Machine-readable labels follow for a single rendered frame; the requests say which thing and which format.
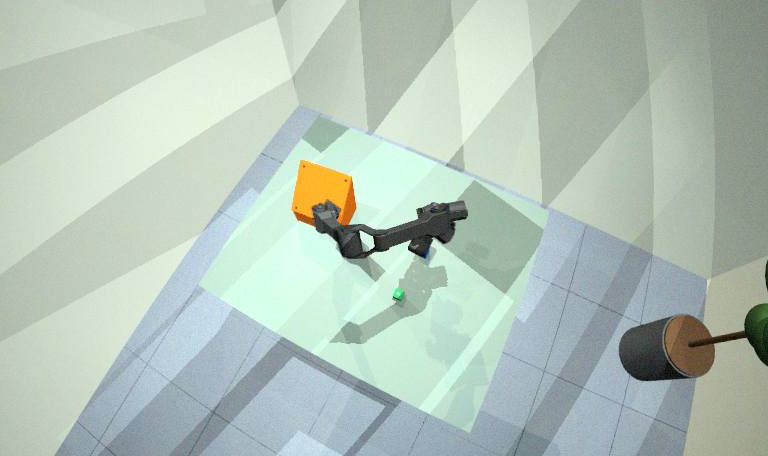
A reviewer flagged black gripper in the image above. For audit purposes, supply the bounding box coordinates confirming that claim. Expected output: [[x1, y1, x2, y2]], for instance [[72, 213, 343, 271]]
[[408, 235, 434, 258]]

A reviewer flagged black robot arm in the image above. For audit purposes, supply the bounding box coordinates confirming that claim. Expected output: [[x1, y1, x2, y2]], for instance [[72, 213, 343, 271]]
[[311, 199, 468, 259]]

